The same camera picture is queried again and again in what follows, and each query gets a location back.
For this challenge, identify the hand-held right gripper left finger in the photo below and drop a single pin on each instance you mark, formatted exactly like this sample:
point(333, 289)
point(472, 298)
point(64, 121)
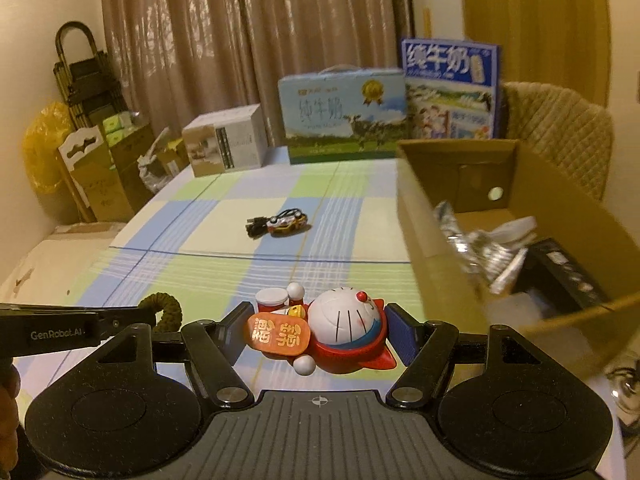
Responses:
point(234, 329)

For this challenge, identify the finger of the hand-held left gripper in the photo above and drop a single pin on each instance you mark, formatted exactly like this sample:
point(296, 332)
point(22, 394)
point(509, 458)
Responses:
point(125, 316)

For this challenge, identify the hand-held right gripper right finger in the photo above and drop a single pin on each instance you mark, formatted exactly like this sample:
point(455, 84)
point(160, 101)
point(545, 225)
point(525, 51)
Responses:
point(400, 332)

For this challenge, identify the red and white cat figurine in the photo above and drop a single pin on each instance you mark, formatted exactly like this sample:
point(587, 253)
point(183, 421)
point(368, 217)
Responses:
point(340, 320)

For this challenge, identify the silver foil pouch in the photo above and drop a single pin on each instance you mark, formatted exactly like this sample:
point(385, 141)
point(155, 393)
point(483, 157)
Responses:
point(475, 250)

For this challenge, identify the clear bag of cotton swabs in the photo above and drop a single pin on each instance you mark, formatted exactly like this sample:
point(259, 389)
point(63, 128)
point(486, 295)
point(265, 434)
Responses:
point(515, 227)

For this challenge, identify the person's left hand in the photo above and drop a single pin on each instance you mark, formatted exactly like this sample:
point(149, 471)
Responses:
point(6, 405)

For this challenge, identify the checked tablecloth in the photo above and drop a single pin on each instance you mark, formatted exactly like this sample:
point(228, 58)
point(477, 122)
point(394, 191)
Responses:
point(200, 270)

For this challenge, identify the small toy car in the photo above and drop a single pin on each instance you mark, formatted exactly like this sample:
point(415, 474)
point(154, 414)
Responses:
point(287, 222)

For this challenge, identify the brown cardboard storage box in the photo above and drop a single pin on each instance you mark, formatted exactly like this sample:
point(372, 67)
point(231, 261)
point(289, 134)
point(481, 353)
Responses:
point(132, 180)

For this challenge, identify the white hang-tab carton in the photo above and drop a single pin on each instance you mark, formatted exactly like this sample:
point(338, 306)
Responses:
point(87, 170)

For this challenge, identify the crumpled clear plastic bag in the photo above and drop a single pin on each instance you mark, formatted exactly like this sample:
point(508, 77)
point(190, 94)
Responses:
point(152, 165)

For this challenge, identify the black box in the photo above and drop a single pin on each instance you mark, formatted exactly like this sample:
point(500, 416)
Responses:
point(565, 275)

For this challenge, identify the yellow plastic bag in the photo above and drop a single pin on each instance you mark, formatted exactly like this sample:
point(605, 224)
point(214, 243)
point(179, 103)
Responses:
point(47, 150)

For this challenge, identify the white appliance box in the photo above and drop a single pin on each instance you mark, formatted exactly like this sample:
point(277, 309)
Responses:
point(225, 142)

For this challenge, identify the small green and white boxes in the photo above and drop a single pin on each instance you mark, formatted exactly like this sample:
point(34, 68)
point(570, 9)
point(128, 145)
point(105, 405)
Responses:
point(117, 125)

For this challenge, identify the green pasture milk carton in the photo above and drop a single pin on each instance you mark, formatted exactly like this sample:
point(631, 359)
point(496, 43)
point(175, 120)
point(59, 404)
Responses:
point(340, 115)

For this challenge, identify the shiny metal object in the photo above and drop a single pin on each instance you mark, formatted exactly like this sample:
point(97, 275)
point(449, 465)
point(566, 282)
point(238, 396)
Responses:
point(625, 387)

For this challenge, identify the black folding hand cart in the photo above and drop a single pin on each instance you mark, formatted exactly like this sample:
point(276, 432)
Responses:
point(85, 80)

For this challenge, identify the blue cartoon milk carton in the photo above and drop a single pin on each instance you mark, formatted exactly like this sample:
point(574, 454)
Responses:
point(450, 90)

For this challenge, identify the beige quilted chair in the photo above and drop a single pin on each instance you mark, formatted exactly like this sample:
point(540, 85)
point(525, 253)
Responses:
point(565, 135)

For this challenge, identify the brown patterned curtain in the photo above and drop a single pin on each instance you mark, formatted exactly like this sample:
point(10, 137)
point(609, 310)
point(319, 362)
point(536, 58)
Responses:
point(250, 35)

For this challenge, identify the yellow curtain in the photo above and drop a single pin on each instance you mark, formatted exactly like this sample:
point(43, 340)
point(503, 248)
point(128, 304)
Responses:
point(530, 15)

